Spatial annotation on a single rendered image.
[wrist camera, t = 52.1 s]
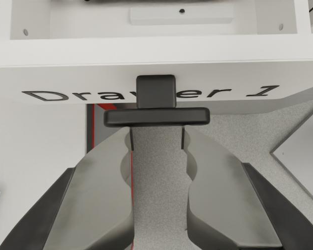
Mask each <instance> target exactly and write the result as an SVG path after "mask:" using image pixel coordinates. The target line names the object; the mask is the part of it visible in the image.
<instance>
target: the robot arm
mask: <svg viewBox="0 0 313 250"><path fill-rule="evenodd" d="M181 149H183V150H184V152H185V153H186V154H187V164H186V173H187V174H188V176H189V177H190V178H191V180H192V183H191V184H190V186H189V189H188V201H187V213H186V216H187V235H188V238H189V239H190V241H191V242H192V243H193V244H195V245H196V246H198V247H199V248H200V249H202V250H313V224H312V223H311V222H310V221H309V220H308V219H307V218H306V216H305V215H304V214H303V213H302V212H301V211H300V210H299V209H298V208H296V207H295V206H294V205H293V204H292V203H291V202H290V201H289V200H288V199H287V198H286V197H285V196H283V195H282V194H281V193H280V192H279V191H278V190H277V189H276V188H275V187H274V186H273V185H272V184H271V183H270V182H269V181H268V180H267V179H266V178H264V177H263V176H262V175H261V174H260V173H259V172H258V171H257V170H256V169H255V168H254V167H253V166H252V165H251V164H250V163H243V162H242V161H241V160H240V159H238V158H237V157H236V156H235V155H234V154H233V153H232V152H230V151H229V150H228V149H227V148H225V147H224V146H223V145H221V144H220V143H218V142H217V141H215V140H214V139H212V138H210V137H209V136H207V135H205V134H204V133H202V132H201V131H199V130H197V129H196V128H194V127H192V126H190V125H184V126H181ZM132 151H134V140H133V128H132V127H128V126H127V127H123V128H121V129H120V130H119V131H117V132H116V133H114V134H113V135H111V136H110V137H108V138H107V139H106V140H104V141H103V142H101V143H100V144H98V145H97V146H96V147H94V148H93V149H92V150H91V151H89V152H88V153H87V154H86V155H85V156H84V157H83V158H82V159H81V160H80V161H79V162H78V163H77V164H76V166H75V167H73V168H67V169H66V170H65V171H64V172H63V173H62V174H61V175H60V177H59V178H58V179H57V180H56V181H55V182H54V183H53V184H52V185H51V186H50V187H49V189H48V190H47V191H46V192H45V193H44V194H43V195H42V196H41V197H40V198H39V199H38V201H37V202H36V203H35V204H34V205H33V206H32V207H31V208H30V209H29V210H28V211H27V212H26V214H25V215H24V216H23V217H22V218H21V219H20V220H19V221H18V223H17V224H16V225H15V226H14V228H13V229H12V230H11V231H10V233H9V234H8V235H7V237H6V238H5V239H4V241H3V242H2V244H1V245H0V250H124V249H125V248H127V247H128V246H129V245H130V244H131V243H132V242H133V240H134V237H135V228H134V211H133V203H132V194H131V188H130V187H129V186H128V185H127V184H126V181H127V179H128V177H129V176H130V174H131V169H130V160H129V155H130V154H131V152H132Z"/></svg>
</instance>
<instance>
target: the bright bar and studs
mask: <svg viewBox="0 0 313 250"><path fill-rule="evenodd" d="M233 17H234V10H233V6H232V5H221V6H172V7H132V8H130V20H131V24H132V25H180V24H228V23H230V22H231V21H232V19H233Z"/></svg>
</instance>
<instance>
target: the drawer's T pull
mask: <svg viewBox="0 0 313 250"><path fill-rule="evenodd" d="M176 105H177V103H176V78H175V76H174V75H171V74H168V75H139V76H137V78H136V106H137V109H110V110H106V111H105V112H104V113H103V124H104V126H105V127H127V126H128V127H150V126H184V125H207V124H209V123H210V110H209V109H208V108H205V107H189V108H176Z"/></svg>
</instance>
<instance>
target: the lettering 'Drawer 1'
mask: <svg viewBox="0 0 313 250"><path fill-rule="evenodd" d="M277 87H279V85H274V86H262V87H261V88H268V89H266V90H264V91H262V92H260V93H258V94H256V95H247V96H246V97H249V96H267V95H262V94H264V93H266V92H268V91H270V90H272V89H274V88H277ZM231 90H232V89H225V90H214V91H212V92H211V93H210V94H209V95H208V96H207V97H212V96H213V95H214V94H216V93H218V92H222V91H231ZM185 92H197V93H188V94H182V93H185ZM22 93H25V94H27V95H30V96H32V97H35V98H37V99H40V100H42V101H64V100H68V99H69V98H68V96H66V95H64V94H61V93H56V92H48V91H22ZM33 93H50V94H55V95H59V96H61V97H63V99H58V100H47V99H44V98H42V97H39V96H37V95H35V94H33ZM130 93H131V94H133V95H134V96H136V92H130ZM72 94H74V95H75V96H77V97H78V98H80V99H82V100H87V99H86V98H84V97H83V96H82V95H84V94H91V93H80V94H78V93H72ZM98 94H99V95H100V94H114V95H104V96H101V97H100V98H101V99H104V100H117V99H121V100H124V99H125V98H124V97H123V95H122V94H120V93H116V92H101V93H98ZM201 94H202V92H201V91H199V90H186V91H180V92H178V93H176V97H178V98H197V97H198V96H192V97H183V96H181V95H201ZM113 96H118V98H113V99H110V98H106V97H113Z"/></svg>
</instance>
